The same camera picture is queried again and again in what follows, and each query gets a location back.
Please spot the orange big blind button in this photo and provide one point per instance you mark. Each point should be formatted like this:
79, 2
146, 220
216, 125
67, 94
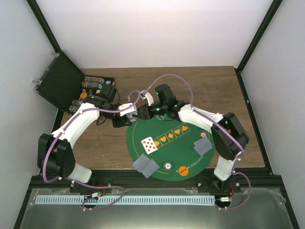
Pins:
183, 171

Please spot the orange button in case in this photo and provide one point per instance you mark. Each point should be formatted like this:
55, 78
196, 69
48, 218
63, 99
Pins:
83, 95

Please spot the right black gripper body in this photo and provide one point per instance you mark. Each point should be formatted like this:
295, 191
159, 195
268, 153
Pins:
152, 114

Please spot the light blue slotted cable duct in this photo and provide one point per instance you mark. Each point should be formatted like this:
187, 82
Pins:
126, 200

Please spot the chip row in case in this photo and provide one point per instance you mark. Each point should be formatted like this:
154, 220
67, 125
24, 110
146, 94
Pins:
73, 109
77, 102
94, 79
91, 85

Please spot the chip row top in case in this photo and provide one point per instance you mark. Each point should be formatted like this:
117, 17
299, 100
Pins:
94, 79

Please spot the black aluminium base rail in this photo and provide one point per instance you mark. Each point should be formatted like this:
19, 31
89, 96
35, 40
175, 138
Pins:
204, 182

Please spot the round green poker mat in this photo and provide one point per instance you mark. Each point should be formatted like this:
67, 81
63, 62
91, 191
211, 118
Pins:
174, 140

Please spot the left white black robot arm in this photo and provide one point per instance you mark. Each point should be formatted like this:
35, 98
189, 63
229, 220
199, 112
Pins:
55, 151

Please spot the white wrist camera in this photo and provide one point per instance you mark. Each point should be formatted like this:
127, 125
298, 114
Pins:
127, 108
147, 96

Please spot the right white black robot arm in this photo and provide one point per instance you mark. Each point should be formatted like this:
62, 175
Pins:
230, 138

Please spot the black poker chip case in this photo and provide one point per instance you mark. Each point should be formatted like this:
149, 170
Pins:
61, 84

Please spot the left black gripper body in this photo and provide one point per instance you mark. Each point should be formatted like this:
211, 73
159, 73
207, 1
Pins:
116, 123

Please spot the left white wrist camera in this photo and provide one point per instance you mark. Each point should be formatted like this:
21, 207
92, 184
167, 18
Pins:
127, 108

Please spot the chip row bottom in case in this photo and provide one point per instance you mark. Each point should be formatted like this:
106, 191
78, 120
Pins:
73, 109

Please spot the face-up red diamonds card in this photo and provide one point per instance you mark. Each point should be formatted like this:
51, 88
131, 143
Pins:
149, 145

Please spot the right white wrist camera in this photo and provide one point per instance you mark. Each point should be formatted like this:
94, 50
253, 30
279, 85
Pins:
147, 96

